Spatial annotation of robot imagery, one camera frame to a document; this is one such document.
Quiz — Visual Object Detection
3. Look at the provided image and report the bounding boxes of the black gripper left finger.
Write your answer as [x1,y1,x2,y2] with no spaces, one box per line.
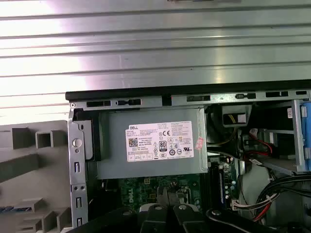
[70,187,170,233]

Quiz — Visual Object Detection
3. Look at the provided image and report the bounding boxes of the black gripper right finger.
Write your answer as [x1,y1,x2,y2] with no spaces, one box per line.
[170,186,276,233]

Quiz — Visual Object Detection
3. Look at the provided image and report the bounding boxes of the green motherboard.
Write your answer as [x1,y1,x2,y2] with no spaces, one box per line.
[101,155,239,219]

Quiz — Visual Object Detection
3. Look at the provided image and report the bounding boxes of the grey power supply unit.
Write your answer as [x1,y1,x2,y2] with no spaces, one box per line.
[97,108,208,180]

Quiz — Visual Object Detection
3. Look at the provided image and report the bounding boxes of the white power supply label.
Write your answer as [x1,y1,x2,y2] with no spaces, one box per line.
[125,120,195,163]

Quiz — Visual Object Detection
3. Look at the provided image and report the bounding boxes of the black PC case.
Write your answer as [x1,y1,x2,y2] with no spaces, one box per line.
[65,84,311,233]

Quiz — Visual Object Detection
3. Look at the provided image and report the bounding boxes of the grey parts rack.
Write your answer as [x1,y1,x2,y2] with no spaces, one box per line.
[0,120,73,233]

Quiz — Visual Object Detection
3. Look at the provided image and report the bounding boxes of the grey metal drive cage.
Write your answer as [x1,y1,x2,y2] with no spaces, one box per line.
[290,99,311,173]

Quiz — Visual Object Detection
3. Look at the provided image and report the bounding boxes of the black cable bundle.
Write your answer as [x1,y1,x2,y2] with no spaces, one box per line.
[252,174,311,222]

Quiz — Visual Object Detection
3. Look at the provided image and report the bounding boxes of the yellow wire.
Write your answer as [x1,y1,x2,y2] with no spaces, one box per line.
[208,114,238,147]

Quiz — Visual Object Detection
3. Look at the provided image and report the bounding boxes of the red and black wires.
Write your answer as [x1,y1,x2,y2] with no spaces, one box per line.
[245,128,273,159]

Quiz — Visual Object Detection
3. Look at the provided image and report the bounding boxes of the blue optical drive bracket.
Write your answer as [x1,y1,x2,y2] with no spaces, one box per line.
[300,99,311,170]

